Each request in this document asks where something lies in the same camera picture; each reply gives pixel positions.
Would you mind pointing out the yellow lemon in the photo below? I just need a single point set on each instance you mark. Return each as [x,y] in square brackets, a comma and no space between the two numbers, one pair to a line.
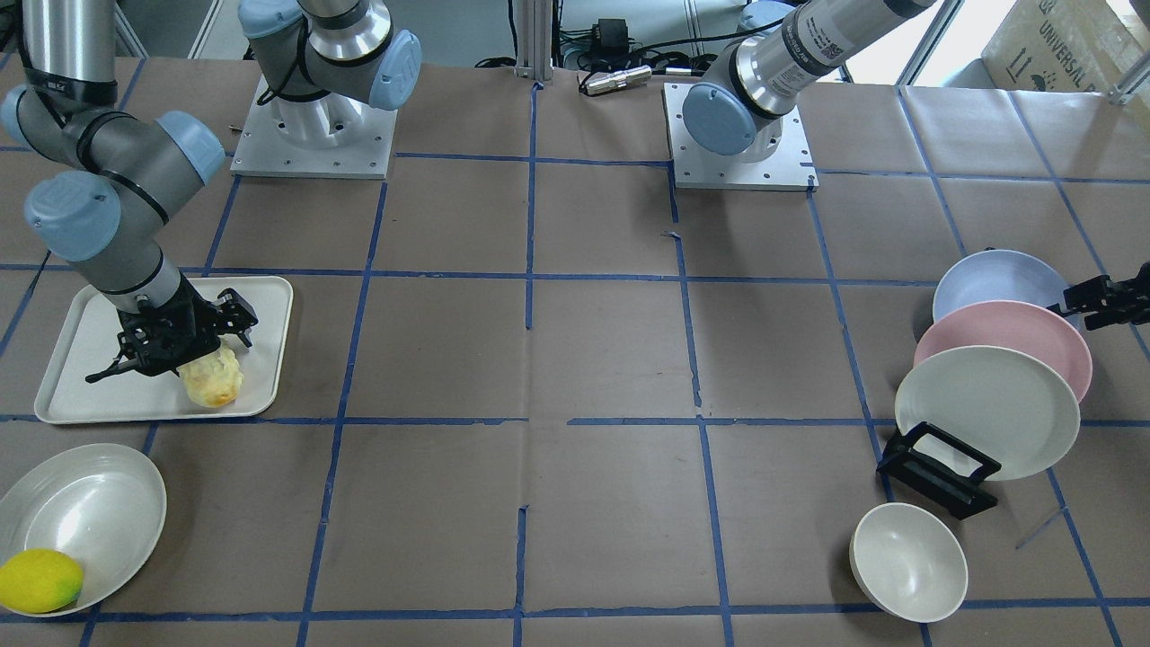
[40,581]

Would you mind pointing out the cream plate in rack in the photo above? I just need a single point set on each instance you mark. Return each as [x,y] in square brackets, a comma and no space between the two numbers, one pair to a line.
[1009,406]

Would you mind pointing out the black plate rack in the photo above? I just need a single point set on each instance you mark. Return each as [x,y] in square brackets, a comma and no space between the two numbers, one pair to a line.
[934,463]

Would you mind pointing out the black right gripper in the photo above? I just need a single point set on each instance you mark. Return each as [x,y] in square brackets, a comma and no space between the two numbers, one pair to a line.
[187,316]

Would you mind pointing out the cream bowl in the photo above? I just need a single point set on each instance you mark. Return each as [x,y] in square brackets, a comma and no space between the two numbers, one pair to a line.
[909,563]

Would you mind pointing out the silver metal cylinder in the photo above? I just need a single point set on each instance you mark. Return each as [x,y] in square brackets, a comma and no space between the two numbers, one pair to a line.
[600,83]

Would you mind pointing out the cardboard box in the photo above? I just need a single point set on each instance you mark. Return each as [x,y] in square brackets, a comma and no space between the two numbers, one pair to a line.
[1066,46]

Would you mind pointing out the black power adapter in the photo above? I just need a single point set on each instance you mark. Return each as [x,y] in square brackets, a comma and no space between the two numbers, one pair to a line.
[610,37]

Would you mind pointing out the blue plate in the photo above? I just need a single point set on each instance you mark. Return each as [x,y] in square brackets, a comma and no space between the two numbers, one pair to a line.
[998,274]

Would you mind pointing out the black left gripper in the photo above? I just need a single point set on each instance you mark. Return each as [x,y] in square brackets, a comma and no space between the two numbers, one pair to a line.
[1110,297]

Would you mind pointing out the white shallow dish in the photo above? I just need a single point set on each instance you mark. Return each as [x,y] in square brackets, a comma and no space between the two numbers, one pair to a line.
[103,506]

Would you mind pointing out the pink plate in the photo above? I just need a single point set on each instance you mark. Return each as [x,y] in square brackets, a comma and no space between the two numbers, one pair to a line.
[1017,326]

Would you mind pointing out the white rectangular tray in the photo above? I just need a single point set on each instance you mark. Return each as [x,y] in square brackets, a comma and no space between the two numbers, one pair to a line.
[87,343]

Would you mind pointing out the yellow bread loaf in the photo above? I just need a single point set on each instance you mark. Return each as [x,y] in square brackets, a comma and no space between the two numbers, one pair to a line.
[214,380]

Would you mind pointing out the aluminium frame post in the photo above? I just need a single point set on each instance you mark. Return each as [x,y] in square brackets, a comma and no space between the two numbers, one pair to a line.
[535,23]

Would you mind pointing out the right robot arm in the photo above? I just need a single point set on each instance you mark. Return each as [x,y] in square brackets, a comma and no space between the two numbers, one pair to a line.
[126,178]

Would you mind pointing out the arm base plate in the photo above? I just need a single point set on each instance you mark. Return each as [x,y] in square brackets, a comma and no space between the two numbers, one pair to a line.
[332,138]
[778,159]

